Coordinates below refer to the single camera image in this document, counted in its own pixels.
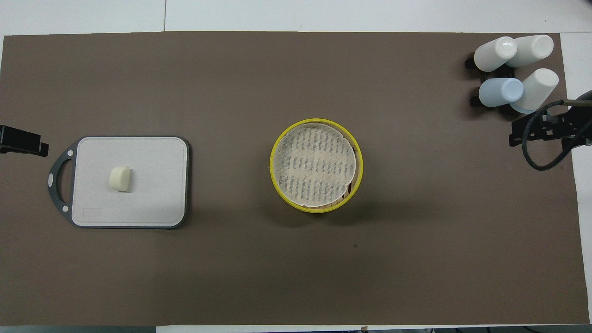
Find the white steamed bun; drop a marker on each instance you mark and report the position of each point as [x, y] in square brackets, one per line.
[120, 178]

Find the white cloth steamer liner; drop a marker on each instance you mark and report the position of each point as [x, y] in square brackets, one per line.
[314, 164]

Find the light blue plastic cup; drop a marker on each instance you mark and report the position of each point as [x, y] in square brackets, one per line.
[497, 92]

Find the white plastic cup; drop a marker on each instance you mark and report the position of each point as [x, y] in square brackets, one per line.
[534, 50]
[539, 90]
[492, 55]

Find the yellow rimmed steamer lid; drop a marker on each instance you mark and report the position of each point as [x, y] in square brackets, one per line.
[274, 175]

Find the white grey-rimmed cutting board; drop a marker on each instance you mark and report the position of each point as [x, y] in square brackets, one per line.
[152, 194]

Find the black cup rack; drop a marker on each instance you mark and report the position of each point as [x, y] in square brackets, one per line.
[471, 62]

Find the brown table mat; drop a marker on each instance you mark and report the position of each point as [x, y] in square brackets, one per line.
[416, 231]

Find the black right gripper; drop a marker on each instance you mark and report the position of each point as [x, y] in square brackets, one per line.
[578, 127]

